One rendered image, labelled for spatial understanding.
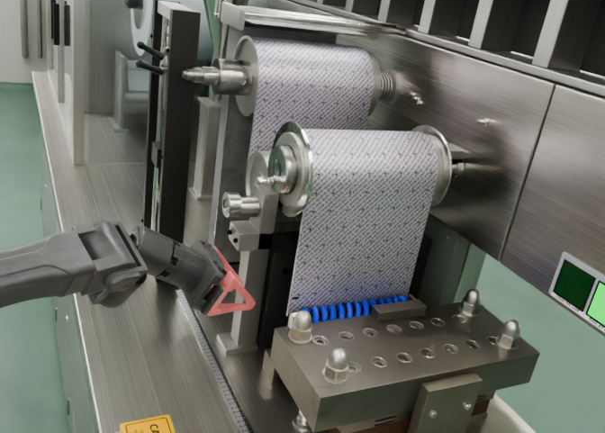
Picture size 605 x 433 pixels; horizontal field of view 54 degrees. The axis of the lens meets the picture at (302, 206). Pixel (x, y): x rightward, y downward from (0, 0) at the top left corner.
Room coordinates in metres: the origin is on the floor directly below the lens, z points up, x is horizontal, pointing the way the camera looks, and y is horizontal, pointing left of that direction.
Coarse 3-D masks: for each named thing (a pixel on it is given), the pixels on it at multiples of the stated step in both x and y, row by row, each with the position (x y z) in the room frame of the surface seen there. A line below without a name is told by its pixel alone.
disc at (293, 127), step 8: (280, 128) 0.91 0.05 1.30; (288, 128) 0.88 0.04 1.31; (296, 128) 0.86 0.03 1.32; (296, 136) 0.85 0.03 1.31; (304, 136) 0.83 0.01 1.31; (304, 144) 0.83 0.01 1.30; (304, 152) 0.83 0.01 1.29; (304, 160) 0.82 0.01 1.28; (312, 168) 0.81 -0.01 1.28; (304, 184) 0.81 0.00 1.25; (304, 192) 0.81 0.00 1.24; (304, 200) 0.80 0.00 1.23; (280, 208) 0.87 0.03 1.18; (288, 208) 0.85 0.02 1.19; (296, 208) 0.82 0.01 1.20; (288, 216) 0.85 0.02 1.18
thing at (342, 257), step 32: (320, 224) 0.83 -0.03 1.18; (352, 224) 0.85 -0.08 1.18; (384, 224) 0.88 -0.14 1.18; (416, 224) 0.91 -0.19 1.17; (320, 256) 0.83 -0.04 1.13; (352, 256) 0.86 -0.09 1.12; (384, 256) 0.89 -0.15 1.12; (416, 256) 0.92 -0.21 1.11; (320, 288) 0.84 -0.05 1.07; (352, 288) 0.87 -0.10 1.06; (384, 288) 0.90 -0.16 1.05
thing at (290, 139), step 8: (280, 136) 0.90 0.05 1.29; (288, 136) 0.87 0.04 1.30; (280, 144) 0.89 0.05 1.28; (288, 144) 0.87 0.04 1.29; (296, 144) 0.84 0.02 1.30; (296, 152) 0.84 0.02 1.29; (296, 160) 0.84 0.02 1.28; (440, 160) 0.94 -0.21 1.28; (304, 168) 0.82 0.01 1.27; (440, 168) 0.94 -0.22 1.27; (304, 176) 0.81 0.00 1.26; (440, 176) 0.93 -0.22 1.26; (296, 184) 0.83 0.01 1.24; (296, 192) 0.82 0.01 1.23; (280, 200) 0.87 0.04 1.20; (288, 200) 0.84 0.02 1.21; (296, 200) 0.82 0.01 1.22
